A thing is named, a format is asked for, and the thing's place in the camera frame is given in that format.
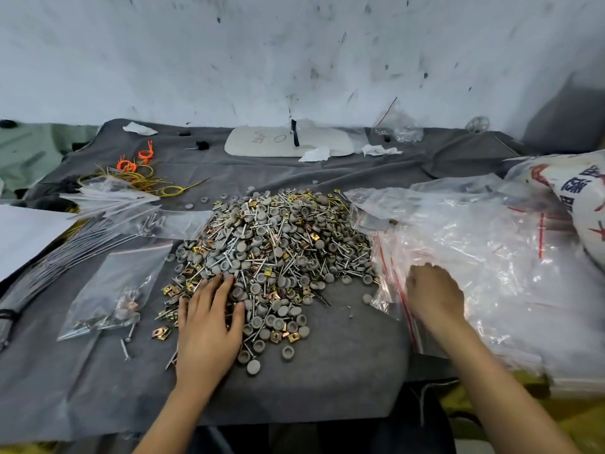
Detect person's right hand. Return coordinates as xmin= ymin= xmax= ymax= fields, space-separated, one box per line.
xmin=405 ymin=263 xmax=467 ymax=337

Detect person's left hand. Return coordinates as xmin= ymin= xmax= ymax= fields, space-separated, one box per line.
xmin=177 ymin=273 xmax=246 ymax=389

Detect person's left forearm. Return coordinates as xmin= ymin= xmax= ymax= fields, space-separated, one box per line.
xmin=134 ymin=375 xmax=228 ymax=454

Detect person's right forearm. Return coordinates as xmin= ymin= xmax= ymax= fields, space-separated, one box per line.
xmin=428 ymin=317 xmax=581 ymax=454

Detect pile of clear zip bags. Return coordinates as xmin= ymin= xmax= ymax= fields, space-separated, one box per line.
xmin=345 ymin=174 xmax=605 ymax=388

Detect clear bag with hardware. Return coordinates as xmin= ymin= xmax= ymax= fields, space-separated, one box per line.
xmin=57 ymin=241 xmax=173 ymax=343

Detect grey felt cloth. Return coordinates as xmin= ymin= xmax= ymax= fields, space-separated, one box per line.
xmin=0 ymin=119 xmax=525 ymax=442

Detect pile of caps, screws, clips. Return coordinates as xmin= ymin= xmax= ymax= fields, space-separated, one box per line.
xmin=152 ymin=187 xmax=380 ymax=376

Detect stack of empty clear bags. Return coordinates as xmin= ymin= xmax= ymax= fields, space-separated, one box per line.
xmin=60 ymin=177 xmax=214 ymax=242

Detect person's dark trousers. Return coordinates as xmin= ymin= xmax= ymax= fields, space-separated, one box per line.
xmin=187 ymin=380 xmax=457 ymax=454

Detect orange twist ties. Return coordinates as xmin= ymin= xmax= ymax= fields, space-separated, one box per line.
xmin=116 ymin=140 xmax=156 ymax=173

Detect white printed woven sack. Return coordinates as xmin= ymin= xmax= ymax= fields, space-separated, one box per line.
xmin=503 ymin=150 xmax=605 ymax=272

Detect white plastic panel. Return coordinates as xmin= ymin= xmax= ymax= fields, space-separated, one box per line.
xmin=224 ymin=126 xmax=355 ymax=158

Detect white paper sheet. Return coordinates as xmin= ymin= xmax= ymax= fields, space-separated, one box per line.
xmin=0 ymin=204 xmax=77 ymax=282

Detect yellow plastic bag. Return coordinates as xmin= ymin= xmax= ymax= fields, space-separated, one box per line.
xmin=437 ymin=371 xmax=605 ymax=454

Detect green tarp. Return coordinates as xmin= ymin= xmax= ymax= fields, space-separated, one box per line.
xmin=0 ymin=122 xmax=101 ymax=200

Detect bundle of grey wire rods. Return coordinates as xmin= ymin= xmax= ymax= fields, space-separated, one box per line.
xmin=0 ymin=213 xmax=159 ymax=352

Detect bundle of yellow wires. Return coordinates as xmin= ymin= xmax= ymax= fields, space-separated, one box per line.
xmin=77 ymin=163 xmax=210 ymax=198

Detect clear bag with red wire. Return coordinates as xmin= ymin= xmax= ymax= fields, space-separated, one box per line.
xmin=372 ymin=96 xmax=424 ymax=145

